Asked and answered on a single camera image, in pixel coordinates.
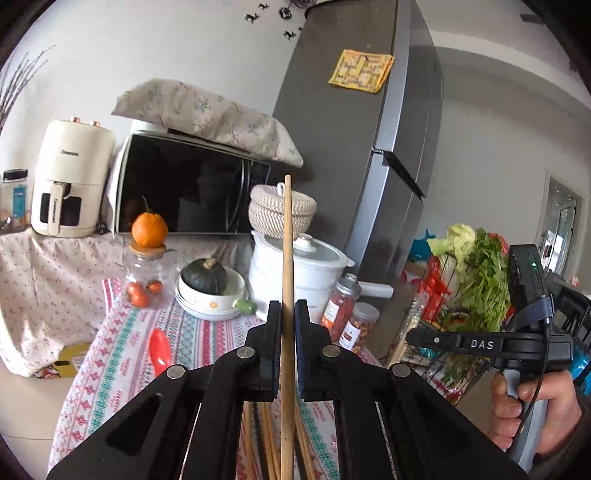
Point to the woven lidded basket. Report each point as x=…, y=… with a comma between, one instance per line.
x=268, y=212

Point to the bunch of bamboo chopsticks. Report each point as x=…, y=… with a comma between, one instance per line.
x=270, y=438

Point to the red snack packets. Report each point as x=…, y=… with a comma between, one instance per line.
x=431, y=286

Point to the yellow patterned cloth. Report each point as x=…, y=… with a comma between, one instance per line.
x=360, y=69

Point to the glass jar wooden lid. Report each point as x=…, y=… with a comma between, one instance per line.
x=147, y=272

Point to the yellow cardboard box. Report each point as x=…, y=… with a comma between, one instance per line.
x=74, y=355

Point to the long bamboo chopstick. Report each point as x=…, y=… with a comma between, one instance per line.
x=288, y=240

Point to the striped patterned tablecloth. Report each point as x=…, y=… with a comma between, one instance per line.
x=120, y=369

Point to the black microwave oven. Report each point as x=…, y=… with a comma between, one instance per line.
x=184, y=184

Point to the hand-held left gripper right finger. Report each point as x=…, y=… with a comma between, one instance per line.
x=301, y=350

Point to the red spoon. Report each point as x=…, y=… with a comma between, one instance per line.
x=159, y=350

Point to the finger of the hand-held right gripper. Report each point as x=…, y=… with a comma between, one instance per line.
x=443, y=341

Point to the white electric pot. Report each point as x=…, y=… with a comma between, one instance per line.
x=314, y=272

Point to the clear jar black lid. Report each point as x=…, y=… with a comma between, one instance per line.
x=16, y=198

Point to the blue plastic bag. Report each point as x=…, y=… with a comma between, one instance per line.
x=422, y=249

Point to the grey refrigerator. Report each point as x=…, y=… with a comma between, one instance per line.
x=351, y=138

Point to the green lettuce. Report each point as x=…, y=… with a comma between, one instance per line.
x=455, y=242

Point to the black bird wall decals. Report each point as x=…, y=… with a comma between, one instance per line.
x=286, y=13

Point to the orange with stem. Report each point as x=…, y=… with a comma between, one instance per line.
x=148, y=228

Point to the dried snack jar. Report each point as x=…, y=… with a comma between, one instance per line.
x=358, y=327

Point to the green kabocha squash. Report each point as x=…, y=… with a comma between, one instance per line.
x=203, y=277

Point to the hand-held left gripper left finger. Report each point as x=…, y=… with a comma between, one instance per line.
x=274, y=350

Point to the chili jar silver lid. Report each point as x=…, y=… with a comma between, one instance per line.
x=339, y=309

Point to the floral pillow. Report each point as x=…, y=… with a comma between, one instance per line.
x=207, y=115

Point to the white floral cloth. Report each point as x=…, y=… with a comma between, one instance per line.
x=46, y=286

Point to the cream air fryer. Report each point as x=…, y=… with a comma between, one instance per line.
x=74, y=157

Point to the glass door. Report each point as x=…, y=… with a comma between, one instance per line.
x=561, y=221

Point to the dried twigs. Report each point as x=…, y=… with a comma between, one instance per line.
x=14, y=87

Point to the person's right hand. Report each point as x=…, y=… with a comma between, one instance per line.
x=561, y=406

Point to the black power plug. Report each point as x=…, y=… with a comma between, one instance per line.
x=100, y=229

